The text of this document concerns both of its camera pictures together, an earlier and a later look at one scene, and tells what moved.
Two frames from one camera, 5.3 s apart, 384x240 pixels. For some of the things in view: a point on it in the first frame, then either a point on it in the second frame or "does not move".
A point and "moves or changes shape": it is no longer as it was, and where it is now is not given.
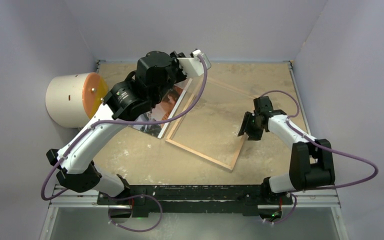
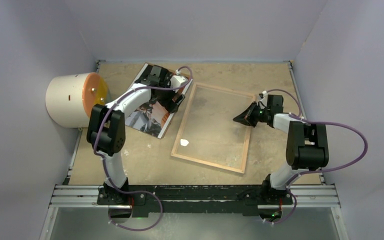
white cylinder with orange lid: x=72 y=99 does not move
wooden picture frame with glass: x=210 y=129 moves or changes shape
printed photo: x=163 y=109 does not move
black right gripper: x=245 y=126 -> x=246 y=117
